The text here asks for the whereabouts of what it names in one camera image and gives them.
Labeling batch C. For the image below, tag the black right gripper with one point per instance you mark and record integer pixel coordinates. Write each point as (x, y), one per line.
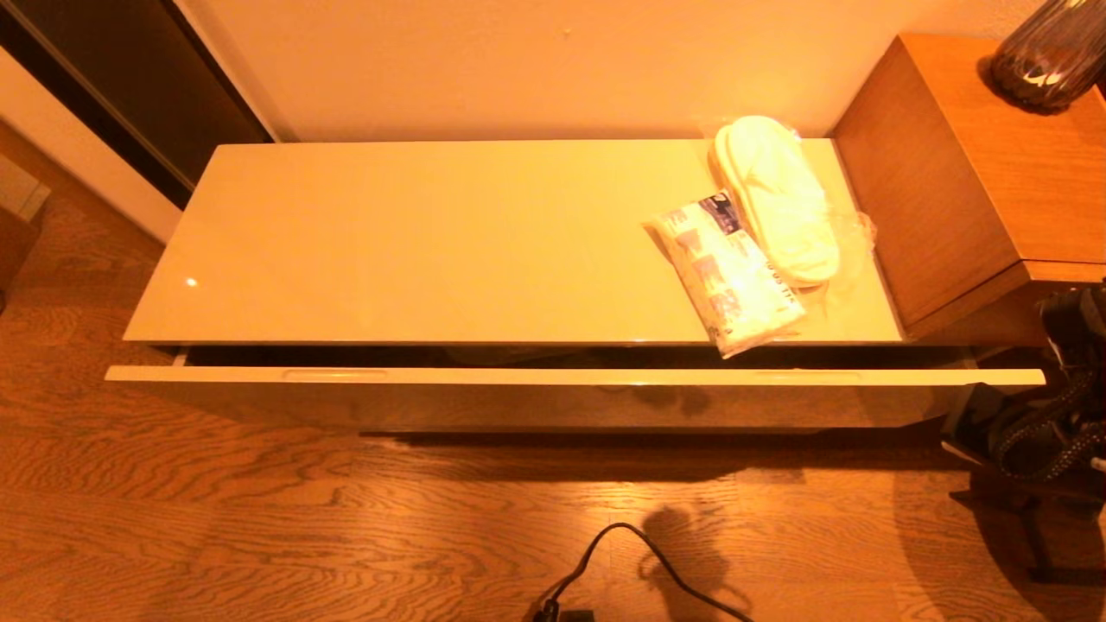
(976, 428)

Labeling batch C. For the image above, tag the printed white tissue packet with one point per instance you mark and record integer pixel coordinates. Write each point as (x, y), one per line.
(726, 276)

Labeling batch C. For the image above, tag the white slippers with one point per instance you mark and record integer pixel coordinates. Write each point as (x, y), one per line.
(778, 199)

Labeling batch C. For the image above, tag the white cabinet drawer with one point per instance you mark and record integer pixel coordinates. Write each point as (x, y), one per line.
(562, 402)

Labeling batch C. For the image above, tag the black metal stand legs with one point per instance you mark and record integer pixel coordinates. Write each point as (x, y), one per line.
(1037, 536)

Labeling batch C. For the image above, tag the brown wooden side cabinet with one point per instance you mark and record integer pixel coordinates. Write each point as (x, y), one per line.
(933, 199)

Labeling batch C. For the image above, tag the dark ribbed glass vase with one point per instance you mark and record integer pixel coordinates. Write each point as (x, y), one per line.
(1050, 56)

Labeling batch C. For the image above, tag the glossy white low cabinet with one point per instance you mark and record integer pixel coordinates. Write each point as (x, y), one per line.
(432, 242)

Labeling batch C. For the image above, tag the dark door panel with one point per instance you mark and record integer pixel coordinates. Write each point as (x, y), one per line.
(130, 69)

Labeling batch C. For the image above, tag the brown wooden furniture piece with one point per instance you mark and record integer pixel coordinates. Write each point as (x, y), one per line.
(17, 242)

